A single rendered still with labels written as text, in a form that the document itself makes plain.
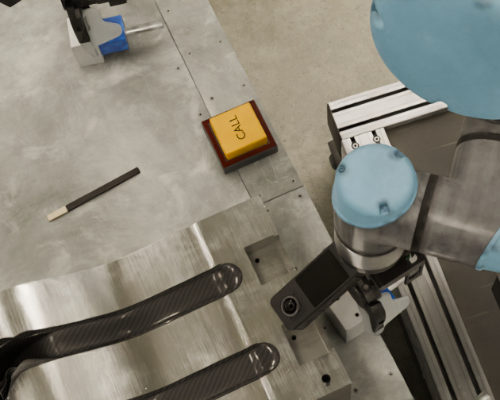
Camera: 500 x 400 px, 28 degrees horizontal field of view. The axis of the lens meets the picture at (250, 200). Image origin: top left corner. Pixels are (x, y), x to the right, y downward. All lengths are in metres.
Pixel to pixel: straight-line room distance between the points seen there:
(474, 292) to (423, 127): 0.36
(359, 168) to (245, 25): 1.55
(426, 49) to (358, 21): 1.85
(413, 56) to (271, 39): 1.83
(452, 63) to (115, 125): 0.89
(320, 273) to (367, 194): 0.20
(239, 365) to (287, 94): 1.23
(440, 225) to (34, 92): 0.74
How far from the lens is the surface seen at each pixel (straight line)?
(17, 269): 1.36
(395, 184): 0.90
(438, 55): 0.58
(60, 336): 1.19
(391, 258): 1.01
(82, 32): 1.36
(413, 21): 0.56
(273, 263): 1.23
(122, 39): 1.43
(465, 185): 0.93
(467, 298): 1.91
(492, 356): 1.89
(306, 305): 1.08
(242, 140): 1.33
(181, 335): 1.19
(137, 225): 1.34
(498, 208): 0.92
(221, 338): 1.18
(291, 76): 2.34
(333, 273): 1.07
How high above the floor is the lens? 2.02
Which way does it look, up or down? 66 degrees down
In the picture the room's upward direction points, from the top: 12 degrees counter-clockwise
